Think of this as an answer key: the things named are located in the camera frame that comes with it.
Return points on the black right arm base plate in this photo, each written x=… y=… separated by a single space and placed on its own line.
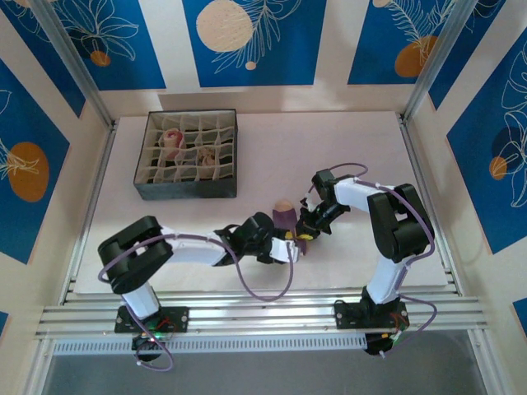
x=348 y=314

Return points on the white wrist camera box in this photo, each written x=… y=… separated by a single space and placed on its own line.
x=308 y=201
x=284 y=249

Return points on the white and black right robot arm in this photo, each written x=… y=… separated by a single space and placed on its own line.
x=385 y=280

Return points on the purple sock with orange stripe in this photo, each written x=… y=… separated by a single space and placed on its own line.
x=284 y=216

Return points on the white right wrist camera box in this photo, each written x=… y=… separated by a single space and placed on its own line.
x=308 y=201

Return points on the grey sock organizer box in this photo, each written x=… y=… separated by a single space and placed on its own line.
x=185 y=191

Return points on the aluminium corner post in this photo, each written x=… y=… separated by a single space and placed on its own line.
x=436 y=61
x=74 y=61

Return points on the aluminium side rail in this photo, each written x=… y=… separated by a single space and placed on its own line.
x=408 y=140
x=95 y=193

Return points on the brown argyle sock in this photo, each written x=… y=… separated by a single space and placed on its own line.
x=206 y=156

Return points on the aluminium front rail frame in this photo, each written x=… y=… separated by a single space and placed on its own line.
x=263 y=312

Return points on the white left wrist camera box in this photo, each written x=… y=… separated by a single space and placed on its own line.
x=284 y=249

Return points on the beige red purple striped sock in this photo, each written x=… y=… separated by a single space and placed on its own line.
x=171 y=140

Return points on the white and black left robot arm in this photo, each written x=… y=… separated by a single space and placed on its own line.
x=193 y=249

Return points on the black controller box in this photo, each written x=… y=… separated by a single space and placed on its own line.
x=376 y=345
x=144 y=347

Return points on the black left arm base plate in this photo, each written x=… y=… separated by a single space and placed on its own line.
x=179 y=319

